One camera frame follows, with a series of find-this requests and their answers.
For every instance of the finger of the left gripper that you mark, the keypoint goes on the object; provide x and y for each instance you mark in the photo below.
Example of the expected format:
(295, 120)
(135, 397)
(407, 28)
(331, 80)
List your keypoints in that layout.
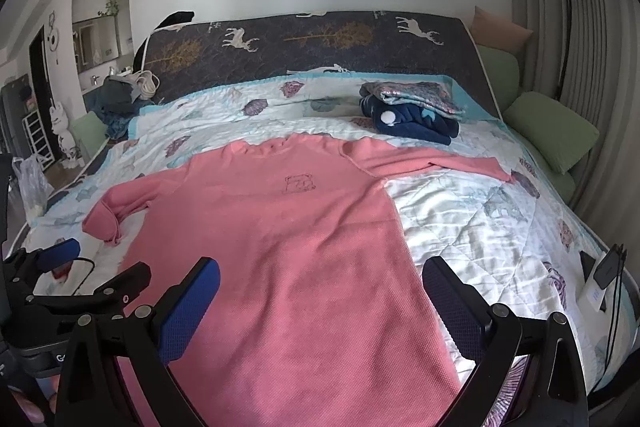
(47, 259)
(125, 287)

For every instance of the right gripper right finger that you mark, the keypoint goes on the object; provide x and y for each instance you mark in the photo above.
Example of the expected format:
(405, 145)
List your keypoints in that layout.
(527, 371)

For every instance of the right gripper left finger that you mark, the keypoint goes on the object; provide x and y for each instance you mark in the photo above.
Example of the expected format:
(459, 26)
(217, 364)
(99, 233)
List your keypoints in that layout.
(91, 383)

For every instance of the pink knit sweater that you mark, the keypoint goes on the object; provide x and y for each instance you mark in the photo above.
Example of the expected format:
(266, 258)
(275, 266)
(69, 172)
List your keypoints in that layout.
(320, 318)

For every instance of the dark clothes pile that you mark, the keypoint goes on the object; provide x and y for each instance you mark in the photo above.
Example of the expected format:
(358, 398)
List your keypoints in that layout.
(120, 98)

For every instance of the white plastic bag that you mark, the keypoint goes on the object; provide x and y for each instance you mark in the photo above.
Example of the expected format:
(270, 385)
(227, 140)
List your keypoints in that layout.
(34, 186)

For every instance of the white cat figurine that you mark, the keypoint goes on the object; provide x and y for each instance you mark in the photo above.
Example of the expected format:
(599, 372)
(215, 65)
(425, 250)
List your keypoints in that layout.
(71, 156)

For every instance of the white shelf rack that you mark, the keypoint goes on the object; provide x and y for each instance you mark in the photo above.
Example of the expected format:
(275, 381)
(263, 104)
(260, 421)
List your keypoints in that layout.
(37, 139)

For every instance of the white floral quilt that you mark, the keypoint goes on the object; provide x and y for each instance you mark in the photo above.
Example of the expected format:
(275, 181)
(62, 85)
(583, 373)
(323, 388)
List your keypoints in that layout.
(513, 240)

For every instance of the dark deer-print headboard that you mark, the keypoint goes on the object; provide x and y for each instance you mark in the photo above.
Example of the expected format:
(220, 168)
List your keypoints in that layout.
(192, 56)

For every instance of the green pillow near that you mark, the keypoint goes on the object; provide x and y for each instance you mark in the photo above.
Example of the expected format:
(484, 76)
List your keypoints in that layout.
(561, 136)

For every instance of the green pillow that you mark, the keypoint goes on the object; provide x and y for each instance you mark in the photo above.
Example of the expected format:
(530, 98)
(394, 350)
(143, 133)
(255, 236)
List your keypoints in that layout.
(503, 74)
(561, 136)

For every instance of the navy fleece garment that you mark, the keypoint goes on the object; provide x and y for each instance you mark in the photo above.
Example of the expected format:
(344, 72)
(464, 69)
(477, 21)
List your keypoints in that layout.
(409, 121)

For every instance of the folded floral blanket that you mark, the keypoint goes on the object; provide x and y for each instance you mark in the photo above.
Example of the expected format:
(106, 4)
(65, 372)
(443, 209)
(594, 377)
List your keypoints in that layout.
(435, 95)

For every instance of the green pillow far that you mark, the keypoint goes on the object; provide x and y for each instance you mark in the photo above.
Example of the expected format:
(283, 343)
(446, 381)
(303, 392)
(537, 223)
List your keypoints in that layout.
(503, 74)

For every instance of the grey curtain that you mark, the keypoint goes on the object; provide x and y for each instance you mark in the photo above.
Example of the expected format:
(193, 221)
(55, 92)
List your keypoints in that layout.
(601, 85)

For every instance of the peach pillow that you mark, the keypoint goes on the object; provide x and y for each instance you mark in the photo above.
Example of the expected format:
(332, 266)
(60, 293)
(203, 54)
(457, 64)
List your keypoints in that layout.
(497, 32)

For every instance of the black device with cable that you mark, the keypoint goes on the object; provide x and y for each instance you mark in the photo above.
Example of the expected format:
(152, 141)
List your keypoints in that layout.
(603, 292)

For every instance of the wall mirror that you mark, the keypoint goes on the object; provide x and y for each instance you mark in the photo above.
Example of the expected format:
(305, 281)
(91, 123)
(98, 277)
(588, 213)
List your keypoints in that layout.
(96, 42)

